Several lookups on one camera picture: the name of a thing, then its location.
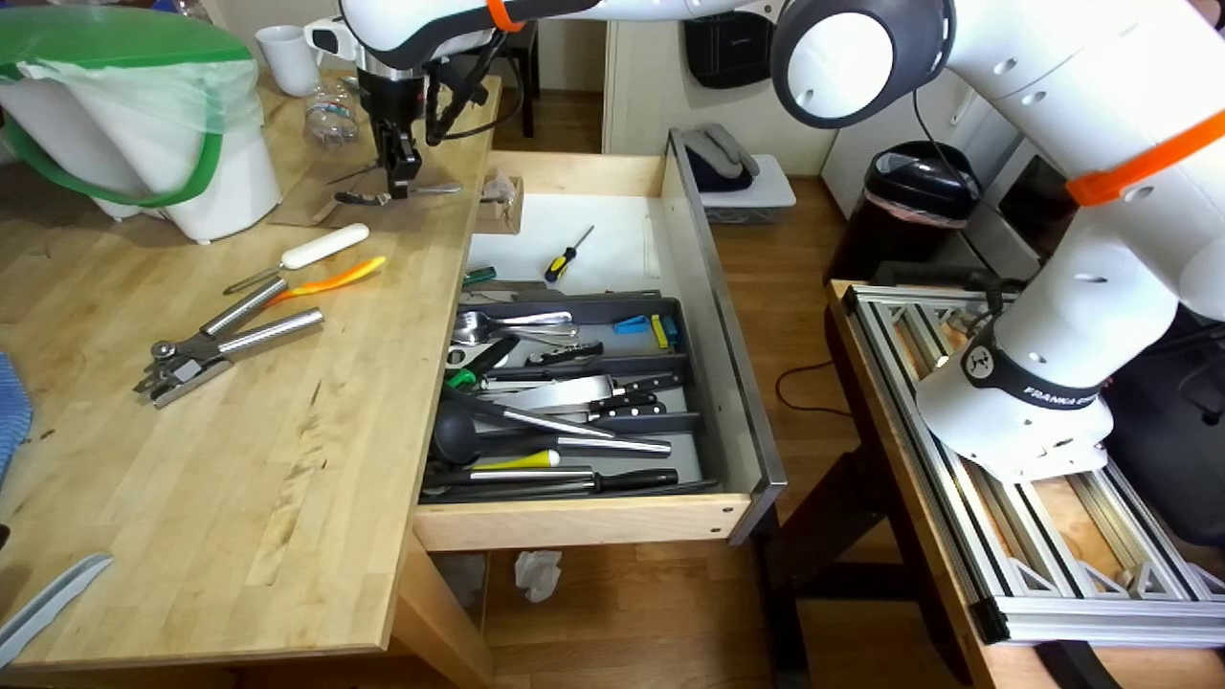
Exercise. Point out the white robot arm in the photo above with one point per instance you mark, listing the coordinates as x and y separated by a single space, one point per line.
1124 95

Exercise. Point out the yellow black screwdriver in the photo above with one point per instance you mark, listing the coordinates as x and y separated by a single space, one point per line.
555 265

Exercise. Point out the large chef knife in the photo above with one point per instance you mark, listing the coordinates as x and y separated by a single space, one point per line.
571 390

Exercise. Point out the silver spoon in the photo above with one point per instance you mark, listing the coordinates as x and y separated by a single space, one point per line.
394 197

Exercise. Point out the orange handled tool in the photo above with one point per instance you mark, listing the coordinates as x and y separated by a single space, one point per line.
336 282

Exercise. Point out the white bin with green bag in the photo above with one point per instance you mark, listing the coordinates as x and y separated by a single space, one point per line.
142 112

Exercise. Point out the grey cutlery tray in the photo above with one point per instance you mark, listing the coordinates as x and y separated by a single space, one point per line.
507 333

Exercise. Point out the blue cloth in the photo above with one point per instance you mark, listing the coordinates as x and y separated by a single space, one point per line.
14 414

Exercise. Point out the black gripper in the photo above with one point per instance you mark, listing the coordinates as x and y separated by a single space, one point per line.
393 112

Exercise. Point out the white mug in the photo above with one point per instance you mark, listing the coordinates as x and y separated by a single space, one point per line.
287 57

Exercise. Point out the black trash can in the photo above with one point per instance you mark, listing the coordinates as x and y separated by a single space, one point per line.
915 197

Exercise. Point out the black ladle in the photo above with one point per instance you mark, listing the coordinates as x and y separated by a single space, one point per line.
461 441

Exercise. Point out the open wooden drawer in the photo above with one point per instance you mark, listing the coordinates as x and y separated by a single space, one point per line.
648 234

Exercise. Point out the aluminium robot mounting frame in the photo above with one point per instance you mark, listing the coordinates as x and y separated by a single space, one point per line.
1045 559

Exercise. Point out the silver can opener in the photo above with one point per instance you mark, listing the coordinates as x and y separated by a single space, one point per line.
185 363

